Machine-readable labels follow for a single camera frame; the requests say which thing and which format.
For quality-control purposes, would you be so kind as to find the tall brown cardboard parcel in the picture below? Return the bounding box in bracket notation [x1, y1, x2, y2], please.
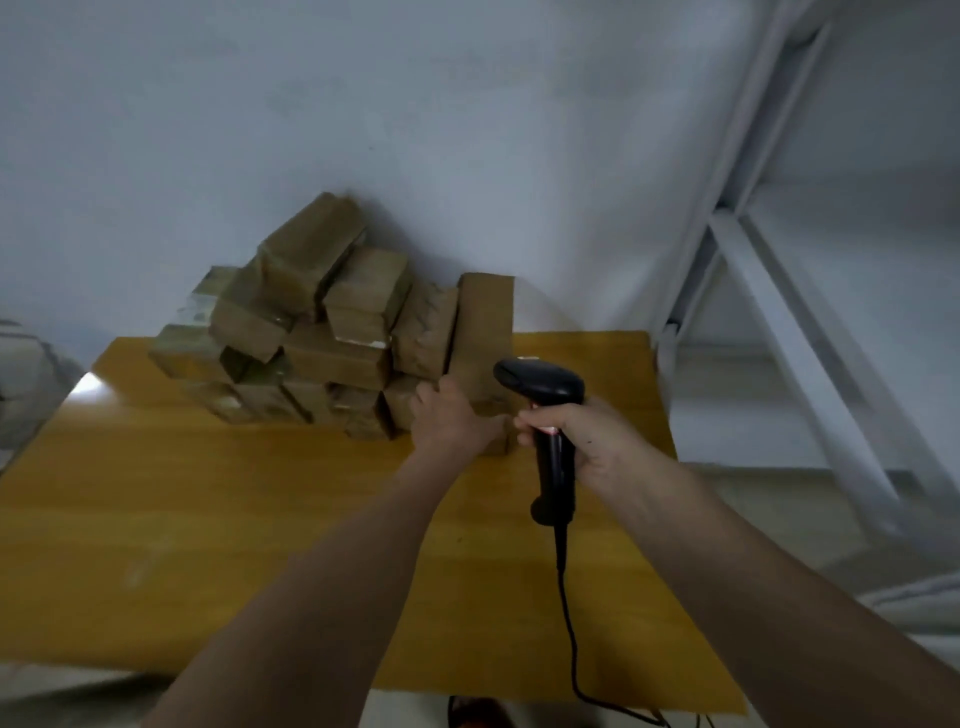
[447, 273, 517, 457]

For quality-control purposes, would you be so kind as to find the grey object beside table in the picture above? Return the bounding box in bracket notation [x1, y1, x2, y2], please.
[0, 318, 84, 470]

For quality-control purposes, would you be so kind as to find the person's right forearm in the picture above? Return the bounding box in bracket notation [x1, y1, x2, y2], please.
[597, 456, 960, 728]

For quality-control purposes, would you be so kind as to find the black handheld barcode scanner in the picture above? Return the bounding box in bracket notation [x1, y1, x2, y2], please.
[492, 357, 587, 528]

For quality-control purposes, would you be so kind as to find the pile of brown cardboard boxes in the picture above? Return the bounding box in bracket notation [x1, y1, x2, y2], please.
[147, 192, 461, 443]

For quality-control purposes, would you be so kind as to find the person's right hand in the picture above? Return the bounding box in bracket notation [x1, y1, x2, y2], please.
[513, 402, 663, 501]

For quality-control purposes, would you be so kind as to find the person's left forearm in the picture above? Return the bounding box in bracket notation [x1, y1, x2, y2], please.
[141, 448, 483, 728]

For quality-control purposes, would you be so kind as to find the black scanner cable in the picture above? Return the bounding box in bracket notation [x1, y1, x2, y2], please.
[553, 523, 673, 728]

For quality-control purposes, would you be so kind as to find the person's left hand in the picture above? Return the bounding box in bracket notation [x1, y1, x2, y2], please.
[409, 374, 518, 461]

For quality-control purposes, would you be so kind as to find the white metal shelf rack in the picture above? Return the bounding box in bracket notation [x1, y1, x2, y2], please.
[651, 0, 960, 560]

